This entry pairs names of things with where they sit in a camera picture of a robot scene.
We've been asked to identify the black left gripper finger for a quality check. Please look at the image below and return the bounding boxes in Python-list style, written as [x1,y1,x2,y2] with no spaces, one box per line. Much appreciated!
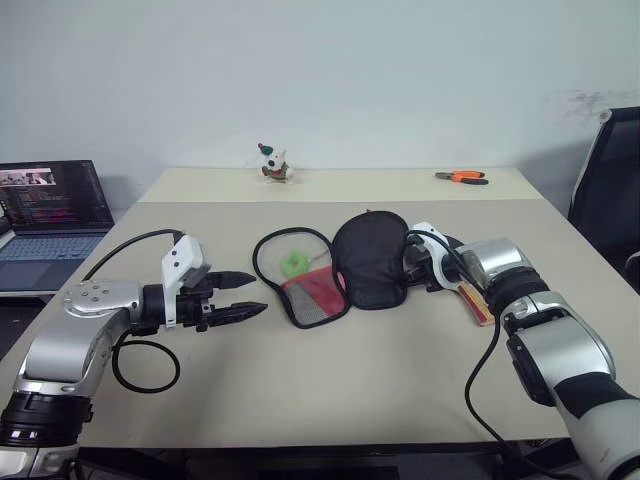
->
[211,270,259,292]
[211,301,269,327]

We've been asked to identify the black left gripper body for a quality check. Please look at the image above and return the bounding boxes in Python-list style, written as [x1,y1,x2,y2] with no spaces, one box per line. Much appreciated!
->
[175,274,217,333]

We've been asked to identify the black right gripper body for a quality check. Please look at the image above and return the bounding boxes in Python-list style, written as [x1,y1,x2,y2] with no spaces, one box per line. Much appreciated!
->
[401,243,436,291]

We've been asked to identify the black mesh paddle case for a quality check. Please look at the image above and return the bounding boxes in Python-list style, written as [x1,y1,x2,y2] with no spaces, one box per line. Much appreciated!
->
[252,209,409,331]

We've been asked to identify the white plush dog toy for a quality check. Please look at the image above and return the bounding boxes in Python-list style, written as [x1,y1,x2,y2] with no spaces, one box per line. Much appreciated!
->
[256,142,297,185]

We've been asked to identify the open laptop computer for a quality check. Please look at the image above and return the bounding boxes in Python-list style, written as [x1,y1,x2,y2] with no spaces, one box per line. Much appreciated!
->
[0,159,117,297]

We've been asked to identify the black office chair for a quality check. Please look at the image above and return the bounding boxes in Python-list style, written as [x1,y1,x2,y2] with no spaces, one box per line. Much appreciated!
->
[567,106,640,297]

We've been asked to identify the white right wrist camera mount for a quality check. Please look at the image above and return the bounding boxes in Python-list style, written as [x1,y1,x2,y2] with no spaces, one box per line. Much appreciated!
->
[408,221,464,293]

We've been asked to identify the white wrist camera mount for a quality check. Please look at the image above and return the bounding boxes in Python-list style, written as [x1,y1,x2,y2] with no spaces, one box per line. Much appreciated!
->
[160,234,207,329]
[408,221,464,293]

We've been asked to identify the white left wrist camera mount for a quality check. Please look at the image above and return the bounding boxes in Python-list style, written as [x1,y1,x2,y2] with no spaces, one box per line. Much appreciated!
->
[160,234,207,329]

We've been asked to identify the green ring toy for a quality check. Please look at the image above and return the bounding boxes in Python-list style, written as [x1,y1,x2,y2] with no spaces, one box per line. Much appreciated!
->
[279,252,312,278]

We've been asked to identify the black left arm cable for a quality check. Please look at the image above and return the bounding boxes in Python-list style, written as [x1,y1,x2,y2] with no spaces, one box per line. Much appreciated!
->
[78,228,185,392]

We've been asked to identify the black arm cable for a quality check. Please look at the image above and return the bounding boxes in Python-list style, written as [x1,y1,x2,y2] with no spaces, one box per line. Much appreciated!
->
[407,229,556,474]
[78,228,185,392]

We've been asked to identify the orange handled pliers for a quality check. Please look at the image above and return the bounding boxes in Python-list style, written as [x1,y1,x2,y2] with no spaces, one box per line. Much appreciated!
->
[434,169,491,187]

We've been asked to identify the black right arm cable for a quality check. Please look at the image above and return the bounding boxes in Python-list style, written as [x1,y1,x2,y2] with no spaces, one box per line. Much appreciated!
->
[407,229,556,474]

